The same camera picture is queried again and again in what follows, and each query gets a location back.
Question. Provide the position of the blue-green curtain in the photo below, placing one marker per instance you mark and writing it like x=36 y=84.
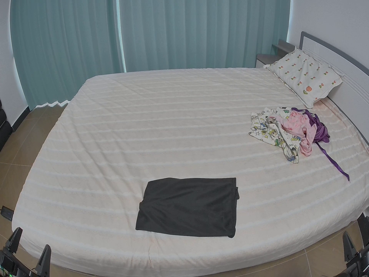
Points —
x=66 y=39
x=201 y=22

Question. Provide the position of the purple garment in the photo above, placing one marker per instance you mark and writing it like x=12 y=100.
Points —
x=321 y=131

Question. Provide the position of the white printed pyjama garment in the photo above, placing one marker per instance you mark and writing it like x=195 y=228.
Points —
x=268 y=131

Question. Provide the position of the black padded chair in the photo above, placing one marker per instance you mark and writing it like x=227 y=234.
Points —
x=4 y=125

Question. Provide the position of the bed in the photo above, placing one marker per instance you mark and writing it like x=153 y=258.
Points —
x=158 y=125

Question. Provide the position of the pink garment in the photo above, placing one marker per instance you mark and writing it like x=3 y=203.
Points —
x=297 y=123

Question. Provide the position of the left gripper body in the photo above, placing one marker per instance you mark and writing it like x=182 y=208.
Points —
x=11 y=265

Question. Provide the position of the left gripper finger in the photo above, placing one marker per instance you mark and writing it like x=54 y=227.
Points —
x=14 y=241
x=43 y=261

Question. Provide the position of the grey bedside table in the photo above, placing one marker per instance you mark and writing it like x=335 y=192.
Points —
x=266 y=60

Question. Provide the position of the white printed pillow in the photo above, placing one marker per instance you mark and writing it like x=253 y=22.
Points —
x=308 y=76

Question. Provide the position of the small black box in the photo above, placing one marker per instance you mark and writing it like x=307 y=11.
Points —
x=6 y=213

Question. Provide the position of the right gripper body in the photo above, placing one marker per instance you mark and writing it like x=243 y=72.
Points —
x=359 y=265

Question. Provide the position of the black long-sleeved top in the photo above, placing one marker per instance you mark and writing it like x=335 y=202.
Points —
x=187 y=206

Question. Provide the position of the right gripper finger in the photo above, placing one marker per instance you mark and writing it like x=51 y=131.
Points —
x=350 y=250

